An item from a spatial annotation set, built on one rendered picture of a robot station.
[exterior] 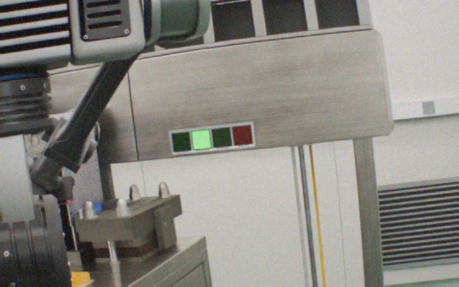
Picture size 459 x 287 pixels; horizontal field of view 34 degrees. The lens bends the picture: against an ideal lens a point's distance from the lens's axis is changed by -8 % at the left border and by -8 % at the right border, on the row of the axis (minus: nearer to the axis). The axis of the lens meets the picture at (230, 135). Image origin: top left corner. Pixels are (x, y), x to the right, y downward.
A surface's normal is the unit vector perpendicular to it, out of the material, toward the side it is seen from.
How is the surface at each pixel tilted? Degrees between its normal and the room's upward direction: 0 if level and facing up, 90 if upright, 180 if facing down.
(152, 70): 90
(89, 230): 90
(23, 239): 72
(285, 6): 90
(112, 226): 90
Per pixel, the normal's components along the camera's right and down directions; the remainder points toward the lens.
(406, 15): -0.26, 0.08
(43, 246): 0.23, -0.11
